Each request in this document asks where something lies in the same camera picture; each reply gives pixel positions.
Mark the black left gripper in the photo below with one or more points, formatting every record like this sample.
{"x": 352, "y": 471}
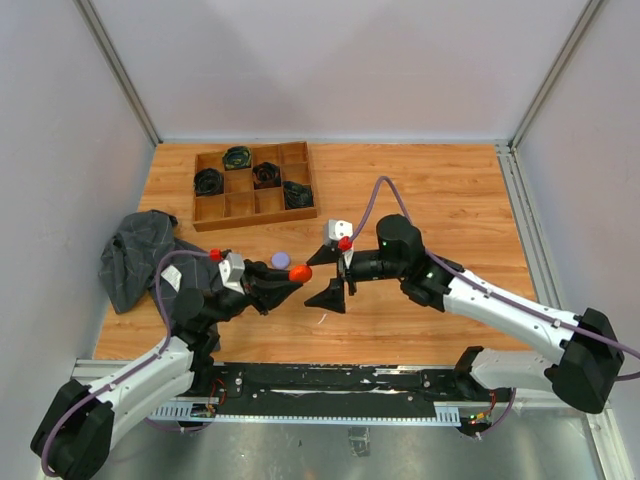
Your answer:
{"x": 266, "y": 287}

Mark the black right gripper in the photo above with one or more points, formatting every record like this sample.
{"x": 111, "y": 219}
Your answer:
{"x": 333, "y": 297}

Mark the orange earbud charging case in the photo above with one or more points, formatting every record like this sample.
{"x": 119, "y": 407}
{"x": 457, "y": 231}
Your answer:
{"x": 300, "y": 274}

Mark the lilac earbud charging case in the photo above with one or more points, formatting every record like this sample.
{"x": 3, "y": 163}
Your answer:
{"x": 280, "y": 260}

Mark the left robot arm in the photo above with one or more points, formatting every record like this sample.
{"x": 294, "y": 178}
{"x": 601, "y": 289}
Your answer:
{"x": 85, "y": 421}

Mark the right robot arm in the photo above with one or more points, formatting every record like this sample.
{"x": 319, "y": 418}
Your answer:
{"x": 574, "y": 356}

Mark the wooden compartment tray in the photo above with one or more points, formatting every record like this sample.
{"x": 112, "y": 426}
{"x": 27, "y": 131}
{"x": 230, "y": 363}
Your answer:
{"x": 241, "y": 205}

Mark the dark rolled necktie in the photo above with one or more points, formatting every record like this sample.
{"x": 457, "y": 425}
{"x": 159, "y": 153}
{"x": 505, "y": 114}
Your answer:
{"x": 297, "y": 196}

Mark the red patterned rolled necktie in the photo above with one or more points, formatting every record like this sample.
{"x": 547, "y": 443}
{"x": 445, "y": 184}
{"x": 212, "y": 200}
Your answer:
{"x": 266, "y": 175}

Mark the black rolled necktie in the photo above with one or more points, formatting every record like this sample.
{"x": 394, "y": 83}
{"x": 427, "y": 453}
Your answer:
{"x": 208, "y": 182}

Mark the green rolled necktie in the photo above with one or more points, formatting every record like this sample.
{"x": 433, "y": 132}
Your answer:
{"x": 237, "y": 158}

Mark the grey checked cloth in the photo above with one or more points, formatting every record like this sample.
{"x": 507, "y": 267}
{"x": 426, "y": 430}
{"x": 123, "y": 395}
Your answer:
{"x": 144, "y": 257}

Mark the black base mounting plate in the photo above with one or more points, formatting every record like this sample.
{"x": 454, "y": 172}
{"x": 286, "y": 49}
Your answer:
{"x": 342, "y": 385}

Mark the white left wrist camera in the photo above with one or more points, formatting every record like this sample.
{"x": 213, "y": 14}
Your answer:
{"x": 231, "y": 268}

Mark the white cable duct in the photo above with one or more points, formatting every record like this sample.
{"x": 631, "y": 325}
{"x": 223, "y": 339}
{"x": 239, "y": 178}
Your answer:
{"x": 409, "y": 413}

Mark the aluminium left frame post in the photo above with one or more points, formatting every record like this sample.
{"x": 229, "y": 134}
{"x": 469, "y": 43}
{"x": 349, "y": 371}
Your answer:
{"x": 98, "y": 31}

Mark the aluminium corner frame post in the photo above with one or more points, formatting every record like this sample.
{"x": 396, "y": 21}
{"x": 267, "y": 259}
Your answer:
{"x": 581, "y": 27}

